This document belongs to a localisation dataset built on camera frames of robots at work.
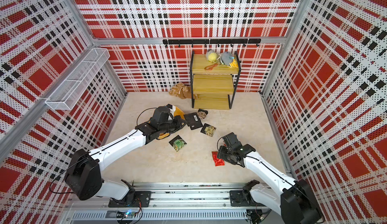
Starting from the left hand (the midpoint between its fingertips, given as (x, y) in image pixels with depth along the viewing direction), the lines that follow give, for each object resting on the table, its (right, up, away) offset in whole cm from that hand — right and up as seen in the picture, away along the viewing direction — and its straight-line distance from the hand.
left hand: (189, 121), depth 82 cm
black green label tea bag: (-8, -14, +11) cm, 20 cm away
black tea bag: (+2, 0, +3) cm, 4 cm away
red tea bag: (+16, -23, +2) cm, 28 cm away
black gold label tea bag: (+11, -7, +17) cm, 22 cm away
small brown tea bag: (+7, +3, +26) cm, 27 cm away
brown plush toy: (-9, +21, +29) cm, 37 cm away
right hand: (+19, -19, +2) cm, 27 cm away
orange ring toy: (+11, +32, +6) cm, 34 cm away
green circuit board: (-32, -44, -10) cm, 55 cm away
